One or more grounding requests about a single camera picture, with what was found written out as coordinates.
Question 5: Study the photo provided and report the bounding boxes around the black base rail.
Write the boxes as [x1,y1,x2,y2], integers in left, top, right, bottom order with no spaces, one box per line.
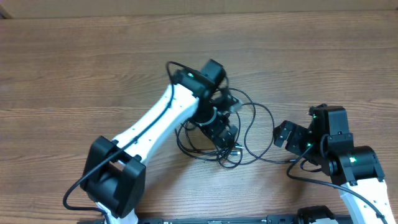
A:
[77,205,354,224]

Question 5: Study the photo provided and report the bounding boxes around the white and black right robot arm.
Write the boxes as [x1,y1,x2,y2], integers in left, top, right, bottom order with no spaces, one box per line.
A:
[273,104,395,223]

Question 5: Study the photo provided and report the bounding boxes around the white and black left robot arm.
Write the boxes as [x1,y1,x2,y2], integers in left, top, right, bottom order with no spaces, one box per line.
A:
[80,59,240,223]

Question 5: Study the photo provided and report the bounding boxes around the black braided usb cable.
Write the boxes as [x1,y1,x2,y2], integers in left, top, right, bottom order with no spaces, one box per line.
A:
[217,88,296,169]

